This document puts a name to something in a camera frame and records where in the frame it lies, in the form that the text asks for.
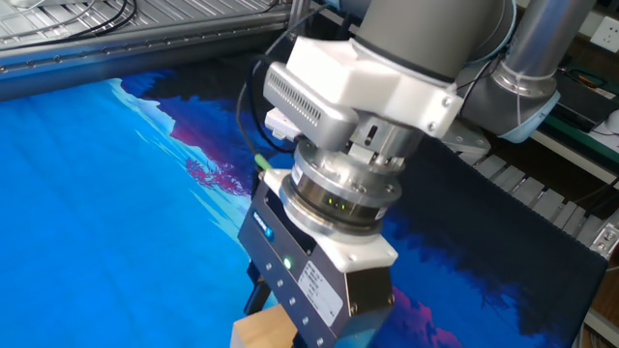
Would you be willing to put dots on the white zip tie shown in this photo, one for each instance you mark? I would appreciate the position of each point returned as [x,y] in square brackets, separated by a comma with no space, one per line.
[532,76]

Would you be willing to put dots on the blue mountain print cloth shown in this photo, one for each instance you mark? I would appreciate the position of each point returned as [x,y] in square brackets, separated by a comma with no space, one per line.
[97,241]

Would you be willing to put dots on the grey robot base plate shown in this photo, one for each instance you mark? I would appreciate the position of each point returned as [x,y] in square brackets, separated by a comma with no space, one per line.
[466,140]

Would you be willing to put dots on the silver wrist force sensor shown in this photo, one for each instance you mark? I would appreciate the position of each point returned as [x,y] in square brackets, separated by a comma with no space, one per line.
[338,193]

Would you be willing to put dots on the aluminium table edge rail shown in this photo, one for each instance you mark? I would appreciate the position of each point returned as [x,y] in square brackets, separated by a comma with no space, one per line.
[97,63]

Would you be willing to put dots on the light wooden cube block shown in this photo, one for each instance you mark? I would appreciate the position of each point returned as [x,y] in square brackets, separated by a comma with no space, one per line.
[263,333]

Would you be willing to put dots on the white wall socket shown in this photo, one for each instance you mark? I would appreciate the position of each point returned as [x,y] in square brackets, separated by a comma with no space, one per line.
[605,35]

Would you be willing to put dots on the white computer mouse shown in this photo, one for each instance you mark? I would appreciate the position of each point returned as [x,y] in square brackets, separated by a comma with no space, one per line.
[614,122]

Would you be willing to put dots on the silver Schunk gripper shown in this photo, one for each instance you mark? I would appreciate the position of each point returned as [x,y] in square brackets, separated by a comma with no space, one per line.
[309,290]

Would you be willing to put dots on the white power strip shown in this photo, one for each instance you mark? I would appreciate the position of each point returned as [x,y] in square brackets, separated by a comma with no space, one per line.
[280,124]

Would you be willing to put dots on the silver UR5 robot arm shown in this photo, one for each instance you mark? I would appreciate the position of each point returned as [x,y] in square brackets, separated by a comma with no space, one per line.
[425,34]

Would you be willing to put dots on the silver camera box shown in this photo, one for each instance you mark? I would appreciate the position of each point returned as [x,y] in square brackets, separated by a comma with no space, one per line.
[309,111]

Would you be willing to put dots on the metal corner bracket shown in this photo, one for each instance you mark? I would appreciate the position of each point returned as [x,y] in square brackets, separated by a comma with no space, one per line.
[607,239]

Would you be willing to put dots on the black flat box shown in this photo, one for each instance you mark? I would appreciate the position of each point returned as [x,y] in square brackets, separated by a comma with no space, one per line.
[580,104]

